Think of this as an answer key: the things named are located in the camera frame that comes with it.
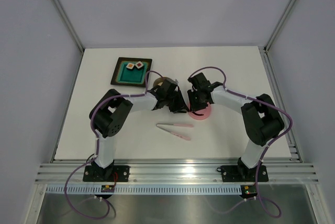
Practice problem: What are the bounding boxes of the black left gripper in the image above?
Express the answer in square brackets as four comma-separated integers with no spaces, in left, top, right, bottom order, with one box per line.
[165,90,189,114]

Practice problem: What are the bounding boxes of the pink lunch box lid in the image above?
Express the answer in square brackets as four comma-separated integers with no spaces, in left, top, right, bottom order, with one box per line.
[188,104,211,121]

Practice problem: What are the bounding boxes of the round steel lunch box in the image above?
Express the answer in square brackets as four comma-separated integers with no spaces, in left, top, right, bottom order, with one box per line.
[153,77,166,87]

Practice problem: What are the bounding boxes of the steel tongs with pink tips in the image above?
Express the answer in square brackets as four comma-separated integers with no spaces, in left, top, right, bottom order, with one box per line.
[155,123,194,141]

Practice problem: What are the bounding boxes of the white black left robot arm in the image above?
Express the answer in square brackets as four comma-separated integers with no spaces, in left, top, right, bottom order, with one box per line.
[89,78,189,181]

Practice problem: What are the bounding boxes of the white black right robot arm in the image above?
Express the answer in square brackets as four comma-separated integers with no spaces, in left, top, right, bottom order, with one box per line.
[187,72,284,181]

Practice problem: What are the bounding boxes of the red centre sushi roll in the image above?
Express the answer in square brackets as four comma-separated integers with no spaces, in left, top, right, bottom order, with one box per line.
[135,61,144,69]

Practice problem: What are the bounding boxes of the orange centre sushi roll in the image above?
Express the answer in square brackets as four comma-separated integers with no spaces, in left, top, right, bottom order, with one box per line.
[126,63,135,70]

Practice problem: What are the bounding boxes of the black teal square plate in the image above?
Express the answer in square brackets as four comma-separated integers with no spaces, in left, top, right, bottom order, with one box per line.
[110,57,152,87]

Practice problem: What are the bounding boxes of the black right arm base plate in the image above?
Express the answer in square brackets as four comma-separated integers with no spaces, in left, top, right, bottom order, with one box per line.
[217,165,269,183]

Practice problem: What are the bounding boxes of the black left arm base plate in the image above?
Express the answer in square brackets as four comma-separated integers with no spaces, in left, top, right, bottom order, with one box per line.
[83,165,130,182]

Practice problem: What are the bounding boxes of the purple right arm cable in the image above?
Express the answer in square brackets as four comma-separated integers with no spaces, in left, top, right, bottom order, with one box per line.
[187,66,293,218]

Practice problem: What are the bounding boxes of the aluminium front rail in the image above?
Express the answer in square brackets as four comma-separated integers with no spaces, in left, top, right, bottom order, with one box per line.
[35,163,319,184]

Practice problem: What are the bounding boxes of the white slotted cable duct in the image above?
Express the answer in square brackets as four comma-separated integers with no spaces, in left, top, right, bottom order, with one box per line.
[46,184,242,195]

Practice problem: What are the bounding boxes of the right aluminium frame post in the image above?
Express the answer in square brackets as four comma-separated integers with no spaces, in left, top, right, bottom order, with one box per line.
[263,0,299,54]

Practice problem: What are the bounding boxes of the aluminium frame post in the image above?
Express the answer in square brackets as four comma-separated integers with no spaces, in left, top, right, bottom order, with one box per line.
[263,0,299,54]
[51,0,85,54]

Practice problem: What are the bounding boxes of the left aluminium frame post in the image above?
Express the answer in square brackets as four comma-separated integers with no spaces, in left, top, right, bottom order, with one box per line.
[51,0,85,54]

